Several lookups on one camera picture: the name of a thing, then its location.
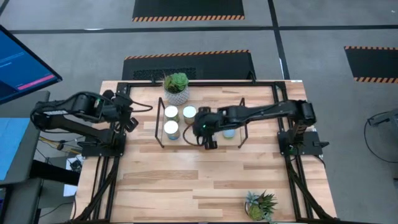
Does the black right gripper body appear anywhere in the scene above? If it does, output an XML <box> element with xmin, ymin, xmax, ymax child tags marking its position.
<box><xmin>192</xmin><ymin>106</ymin><xmax>224</xmax><ymax>150</ymax></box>

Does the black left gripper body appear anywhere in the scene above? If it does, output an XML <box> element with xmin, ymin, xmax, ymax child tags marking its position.
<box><xmin>102</xmin><ymin>90</ymin><xmax>139</xmax><ymax>133</ymax></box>

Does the can with orange label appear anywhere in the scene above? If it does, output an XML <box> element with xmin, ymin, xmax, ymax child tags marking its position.
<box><xmin>182</xmin><ymin>105</ymin><xmax>197</xmax><ymax>126</ymax></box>

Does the tall can with blue label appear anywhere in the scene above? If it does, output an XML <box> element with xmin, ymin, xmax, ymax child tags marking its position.
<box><xmin>163</xmin><ymin>119</ymin><xmax>181</xmax><ymax>141</ymax></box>

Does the tall can with green label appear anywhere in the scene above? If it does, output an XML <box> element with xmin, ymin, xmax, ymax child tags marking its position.
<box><xmin>164</xmin><ymin>105</ymin><xmax>180</xmax><ymax>123</ymax></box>

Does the succulent in white patterned pot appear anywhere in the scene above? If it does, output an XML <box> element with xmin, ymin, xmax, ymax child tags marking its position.
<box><xmin>163</xmin><ymin>72</ymin><xmax>190</xmax><ymax>106</ymax></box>

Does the black mat with hazard stripes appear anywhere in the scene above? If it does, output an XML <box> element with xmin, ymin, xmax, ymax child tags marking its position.
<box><xmin>344</xmin><ymin>45</ymin><xmax>398</xmax><ymax>84</ymax></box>
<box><xmin>121</xmin><ymin>49</ymin><xmax>256</xmax><ymax>81</ymax></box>
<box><xmin>132</xmin><ymin>0</ymin><xmax>246</xmax><ymax>22</ymax></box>

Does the black desk beam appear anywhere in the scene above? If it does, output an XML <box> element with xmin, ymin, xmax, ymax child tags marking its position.
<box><xmin>29</xmin><ymin>159</ymin><xmax>80</xmax><ymax>187</ymax></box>

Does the white box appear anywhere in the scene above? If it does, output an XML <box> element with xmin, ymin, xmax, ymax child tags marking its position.
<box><xmin>63</xmin><ymin>155</ymin><xmax>84</xmax><ymax>197</ymax></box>

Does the spiky plant in glass pot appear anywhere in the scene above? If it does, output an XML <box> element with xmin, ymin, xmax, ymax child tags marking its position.
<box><xmin>244</xmin><ymin>190</ymin><xmax>279</xmax><ymax>223</ymax></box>

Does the grey desk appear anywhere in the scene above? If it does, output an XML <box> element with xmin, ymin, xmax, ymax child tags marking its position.
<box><xmin>0</xmin><ymin>90</ymin><xmax>50</xmax><ymax>187</ymax></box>

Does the monitor with blue screen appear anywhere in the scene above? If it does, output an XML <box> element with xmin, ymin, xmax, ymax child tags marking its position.
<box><xmin>0</xmin><ymin>24</ymin><xmax>63</xmax><ymax>105</ymax></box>

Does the blue sheet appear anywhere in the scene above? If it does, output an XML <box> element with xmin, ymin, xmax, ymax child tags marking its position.
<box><xmin>0</xmin><ymin>117</ymin><xmax>31</xmax><ymax>181</ymax></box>

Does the grey desk base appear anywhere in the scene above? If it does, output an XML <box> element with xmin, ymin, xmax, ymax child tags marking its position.
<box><xmin>0</xmin><ymin>177</ymin><xmax>44</xmax><ymax>224</ymax></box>

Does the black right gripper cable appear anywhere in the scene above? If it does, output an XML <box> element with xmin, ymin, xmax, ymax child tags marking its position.
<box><xmin>182</xmin><ymin>123</ymin><xmax>206</xmax><ymax>147</ymax></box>

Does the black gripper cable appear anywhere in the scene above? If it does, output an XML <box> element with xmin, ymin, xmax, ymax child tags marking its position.
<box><xmin>130</xmin><ymin>100</ymin><xmax>154</xmax><ymax>113</ymax></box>
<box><xmin>182</xmin><ymin>123</ymin><xmax>206</xmax><ymax>147</ymax></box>

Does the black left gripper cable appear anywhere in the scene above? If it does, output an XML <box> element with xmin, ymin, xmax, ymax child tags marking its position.
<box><xmin>130</xmin><ymin>100</ymin><xmax>154</xmax><ymax>113</ymax></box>

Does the black aluminium table frame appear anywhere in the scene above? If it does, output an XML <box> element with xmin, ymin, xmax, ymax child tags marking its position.
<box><xmin>73</xmin><ymin>80</ymin><xmax>340</xmax><ymax>224</ymax></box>

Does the yellow cable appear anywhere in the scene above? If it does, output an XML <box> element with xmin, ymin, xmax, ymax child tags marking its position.
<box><xmin>39</xmin><ymin>136</ymin><xmax>82</xmax><ymax>156</ymax></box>

